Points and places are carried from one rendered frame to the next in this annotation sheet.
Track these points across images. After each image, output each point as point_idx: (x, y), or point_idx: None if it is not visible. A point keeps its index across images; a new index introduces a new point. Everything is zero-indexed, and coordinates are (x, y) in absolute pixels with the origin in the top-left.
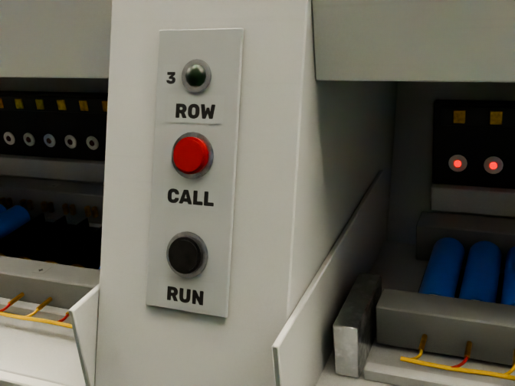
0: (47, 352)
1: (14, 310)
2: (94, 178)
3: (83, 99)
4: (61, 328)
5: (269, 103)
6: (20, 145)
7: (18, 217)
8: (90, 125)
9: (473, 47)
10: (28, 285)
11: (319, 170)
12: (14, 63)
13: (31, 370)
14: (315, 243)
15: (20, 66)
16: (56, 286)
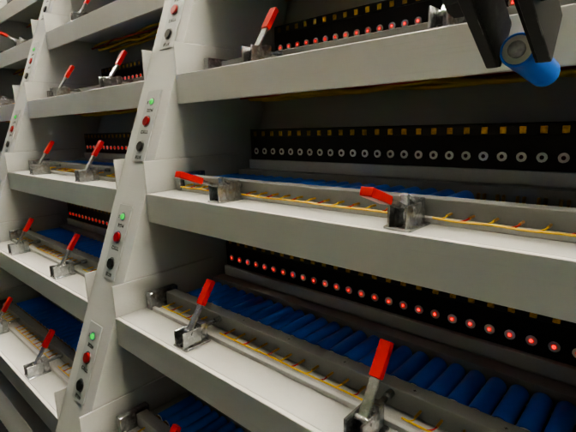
0: (570, 250)
1: (516, 231)
2: (518, 181)
3: (524, 125)
4: (565, 243)
5: None
6: (456, 159)
7: (470, 195)
8: (523, 145)
9: None
10: (532, 214)
11: None
12: (571, 54)
13: (569, 255)
14: None
15: (575, 56)
16: (561, 214)
